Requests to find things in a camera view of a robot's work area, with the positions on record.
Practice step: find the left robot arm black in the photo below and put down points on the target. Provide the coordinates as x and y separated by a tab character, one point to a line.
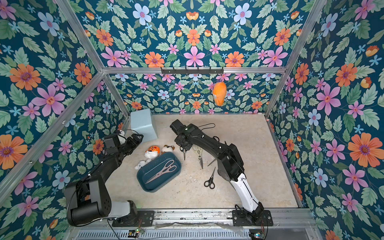
88	200

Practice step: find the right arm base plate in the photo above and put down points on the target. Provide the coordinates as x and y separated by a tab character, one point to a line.
242	218

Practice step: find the light blue box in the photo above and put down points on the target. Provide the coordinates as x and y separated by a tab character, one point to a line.
143	123

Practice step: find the black hook rail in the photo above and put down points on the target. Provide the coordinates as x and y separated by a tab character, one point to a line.
197	70

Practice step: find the teal storage box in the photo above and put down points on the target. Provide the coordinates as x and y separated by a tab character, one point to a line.
149	170

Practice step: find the brown white plush toy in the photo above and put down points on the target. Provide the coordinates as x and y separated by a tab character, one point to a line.
168	149

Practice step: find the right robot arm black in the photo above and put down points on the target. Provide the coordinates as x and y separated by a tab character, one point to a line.
230	163

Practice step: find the pink scissors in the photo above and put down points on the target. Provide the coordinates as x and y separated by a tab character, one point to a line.
169	167

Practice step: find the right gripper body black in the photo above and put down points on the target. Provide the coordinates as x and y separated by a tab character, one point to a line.
182	144

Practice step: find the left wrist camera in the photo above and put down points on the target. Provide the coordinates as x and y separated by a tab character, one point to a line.
112	141

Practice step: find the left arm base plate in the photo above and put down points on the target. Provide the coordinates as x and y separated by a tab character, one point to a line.
138	219

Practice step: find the tiger plush toy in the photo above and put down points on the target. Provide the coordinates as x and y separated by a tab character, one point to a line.
152	152

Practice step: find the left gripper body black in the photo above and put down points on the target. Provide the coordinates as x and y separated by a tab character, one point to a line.
130	145

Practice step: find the small black scissors bottom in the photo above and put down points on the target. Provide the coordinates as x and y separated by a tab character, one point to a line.
210	182

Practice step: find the beige kitchen scissors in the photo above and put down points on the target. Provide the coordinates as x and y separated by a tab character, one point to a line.
199	151

